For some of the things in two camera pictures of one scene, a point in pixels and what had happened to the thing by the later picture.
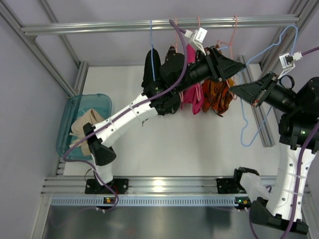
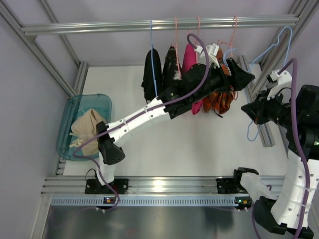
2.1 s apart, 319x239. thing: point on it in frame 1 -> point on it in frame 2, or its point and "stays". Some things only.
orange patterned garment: (217, 95) stays
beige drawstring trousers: (91, 116) stays
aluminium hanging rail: (149, 25) stays
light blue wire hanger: (247, 61) -> (252, 61)
